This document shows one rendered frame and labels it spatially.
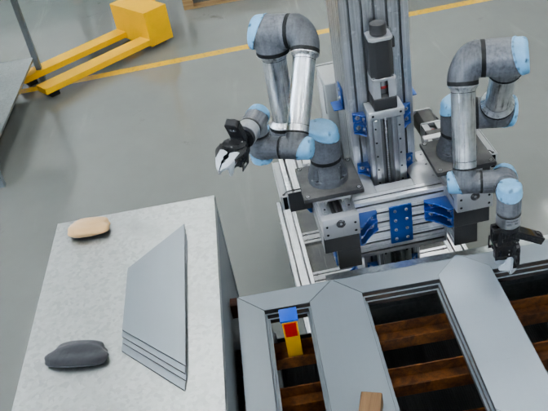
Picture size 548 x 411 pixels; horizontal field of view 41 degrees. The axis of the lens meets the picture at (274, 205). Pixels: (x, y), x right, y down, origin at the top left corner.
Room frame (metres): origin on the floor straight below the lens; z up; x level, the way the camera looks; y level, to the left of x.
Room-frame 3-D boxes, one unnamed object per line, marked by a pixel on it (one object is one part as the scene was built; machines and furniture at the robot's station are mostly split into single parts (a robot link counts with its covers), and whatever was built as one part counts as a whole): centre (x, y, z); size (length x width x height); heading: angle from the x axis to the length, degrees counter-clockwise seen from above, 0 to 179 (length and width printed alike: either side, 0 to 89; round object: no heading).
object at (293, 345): (1.75, 0.02, 0.78); 0.05 x 0.05 x 0.19; 89
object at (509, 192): (1.78, -0.72, 1.17); 0.09 x 0.08 x 0.11; 165
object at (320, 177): (2.27, -0.22, 1.09); 0.15 x 0.15 x 0.10
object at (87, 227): (2.20, 0.68, 1.07); 0.16 x 0.10 x 0.04; 80
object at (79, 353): (1.57, 0.65, 1.07); 0.20 x 0.10 x 0.03; 78
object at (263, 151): (2.08, -0.01, 1.34); 0.11 x 0.08 x 0.11; 66
